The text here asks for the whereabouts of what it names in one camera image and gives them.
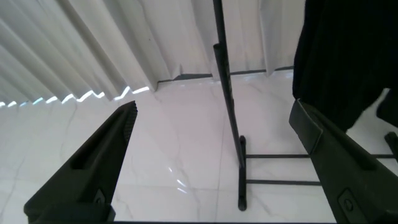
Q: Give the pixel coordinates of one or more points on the white curtain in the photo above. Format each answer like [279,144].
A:
[93,40]

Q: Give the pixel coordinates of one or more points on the black t-shirt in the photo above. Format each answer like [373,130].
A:
[342,56]

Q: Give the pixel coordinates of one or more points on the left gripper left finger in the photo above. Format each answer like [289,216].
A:
[87,174]

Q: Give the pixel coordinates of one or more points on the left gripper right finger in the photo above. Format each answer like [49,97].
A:
[354,174]

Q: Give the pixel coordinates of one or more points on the black clothes rack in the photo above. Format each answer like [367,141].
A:
[225,77]

